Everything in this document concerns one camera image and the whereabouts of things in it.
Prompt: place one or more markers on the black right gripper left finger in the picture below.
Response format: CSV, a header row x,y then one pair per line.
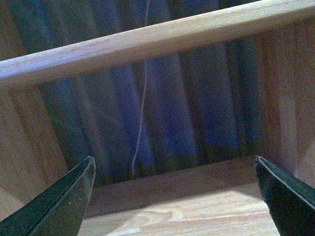
x,y
59,210

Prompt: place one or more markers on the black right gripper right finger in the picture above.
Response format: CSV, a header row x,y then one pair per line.
x,y
291,202

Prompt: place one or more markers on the wooden bookshelf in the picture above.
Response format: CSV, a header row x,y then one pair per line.
x,y
217,199

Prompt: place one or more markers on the dark blue curtain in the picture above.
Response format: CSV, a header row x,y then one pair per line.
x,y
148,118

